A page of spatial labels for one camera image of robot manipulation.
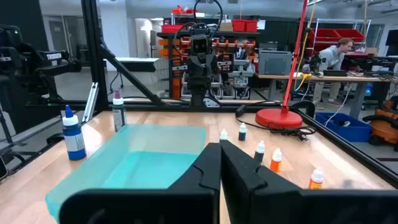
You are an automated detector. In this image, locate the teal translucent plastic bin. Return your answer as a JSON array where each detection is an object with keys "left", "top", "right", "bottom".
[{"left": 45, "top": 123, "right": 206, "bottom": 222}]

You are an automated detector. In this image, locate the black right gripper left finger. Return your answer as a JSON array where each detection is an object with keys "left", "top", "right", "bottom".
[{"left": 58, "top": 142, "right": 221, "bottom": 224}]

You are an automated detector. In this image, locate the small dark food coloring bottle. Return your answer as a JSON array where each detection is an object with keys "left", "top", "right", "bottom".
[
  {"left": 238, "top": 122, "right": 248, "bottom": 141},
  {"left": 253, "top": 139, "right": 266, "bottom": 164}
]

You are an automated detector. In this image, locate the orange shop vacuum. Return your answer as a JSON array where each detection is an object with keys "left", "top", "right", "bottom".
[{"left": 362, "top": 99, "right": 398, "bottom": 147}]

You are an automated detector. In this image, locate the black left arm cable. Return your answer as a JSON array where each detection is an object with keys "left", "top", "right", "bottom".
[{"left": 172, "top": 0, "right": 224, "bottom": 57}]

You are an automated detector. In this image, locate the silver aluminium extrusion bar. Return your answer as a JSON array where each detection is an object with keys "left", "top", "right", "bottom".
[{"left": 82, "top": 82, "right": 100, "bottom": 123}]

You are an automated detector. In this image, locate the large blue food coloring bottle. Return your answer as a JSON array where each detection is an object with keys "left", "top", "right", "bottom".
[{"left": 62, "top": 105, "right": 87, "bottom": 161}]

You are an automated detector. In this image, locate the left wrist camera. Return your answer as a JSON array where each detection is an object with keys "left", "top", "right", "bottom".
[{"left": 189, "top": 33, "right": 213, "bottom": 55}]

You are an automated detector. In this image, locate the black aluminium table frame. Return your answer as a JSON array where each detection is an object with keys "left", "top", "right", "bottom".
[{"left": 0, "top": 0, "right": 398, "bottom": 189}]

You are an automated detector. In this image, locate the large purple food coloring bottle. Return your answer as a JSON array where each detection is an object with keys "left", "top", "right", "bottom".
[{"left": 111, "top": 89, "right": 127, "bottom": 133}]

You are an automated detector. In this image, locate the grey metal case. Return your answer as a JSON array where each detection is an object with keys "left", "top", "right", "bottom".
[{"left": 257, "top": 50, "right": 293, "bottom": 76}]

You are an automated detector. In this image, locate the blue storage bin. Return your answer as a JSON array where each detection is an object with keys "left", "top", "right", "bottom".
[{"left": 315, "top": 111, "right": 373, "bottom": 143}]

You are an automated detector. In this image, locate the yellow hanging cable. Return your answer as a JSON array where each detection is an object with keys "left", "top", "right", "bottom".
[{"left": 294, "top": 0, "right": 317, "bottom": 93}]

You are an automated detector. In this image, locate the black lamp power cable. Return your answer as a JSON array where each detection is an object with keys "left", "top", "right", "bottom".
[{"left": 235, "top": 104, "right": 317, "bottom": 142}]

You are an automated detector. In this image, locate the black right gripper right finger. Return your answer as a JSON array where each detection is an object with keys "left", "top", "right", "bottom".
[{"left": 220, "top": 139, "right": 398, "bottom": 224}]

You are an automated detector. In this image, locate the white cable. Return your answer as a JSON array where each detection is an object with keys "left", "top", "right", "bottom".
[{"left": 323, "top": 83, "right": 354, "bottom": 128}]

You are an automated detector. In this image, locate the red desk lamp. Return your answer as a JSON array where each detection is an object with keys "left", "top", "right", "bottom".
[{"left": 254, "top": 0, "right": 309, "bottom": 129}]

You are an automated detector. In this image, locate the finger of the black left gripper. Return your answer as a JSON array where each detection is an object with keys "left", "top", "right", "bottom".
[
  {"left": 201, "top": 53, "right": 219, "bottom": 78},
  {"left": 185, "top": 53, "right": 202, "bottom": 78}
]

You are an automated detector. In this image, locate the black monitor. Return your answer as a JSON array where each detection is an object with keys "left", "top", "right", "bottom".
[{"left": 385, "top": 29, "right": 398, "bottom": 57}]

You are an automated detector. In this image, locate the small orange food coloring bottle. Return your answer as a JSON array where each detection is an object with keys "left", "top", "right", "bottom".
[
  {"left": 269, "top": 147, "right": 283, "bottom": 173},
  {"left": 308, "top": 167, "right": 325, "bottom": 190}
]

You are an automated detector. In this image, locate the metal wire shelf rack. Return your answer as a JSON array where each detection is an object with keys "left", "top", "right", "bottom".
[{"left": 306, "top": 17, "right": 373, "bottom": 58}]

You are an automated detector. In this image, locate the person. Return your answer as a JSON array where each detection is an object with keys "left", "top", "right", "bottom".
[{"left": 312, "top": 37, "right": 355, "bottom": 110}]

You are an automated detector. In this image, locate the large red plastic bin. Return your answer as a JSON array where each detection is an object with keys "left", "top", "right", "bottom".
[
  {"left": 335, "top": 28, "right": 365, "bottom": 43},
  {"left": 307, "top": 28, "right": 341, "bottom": 47}
]

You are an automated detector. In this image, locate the wooden desk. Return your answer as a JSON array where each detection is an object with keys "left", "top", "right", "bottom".
[{"left": 254, "top": 72, "right": 394, "bottom": 121}]

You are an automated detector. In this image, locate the white folding table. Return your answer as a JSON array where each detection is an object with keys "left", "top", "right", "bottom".
[{"left": 105, "top": 57, "right": 160, "bottom": 94}]

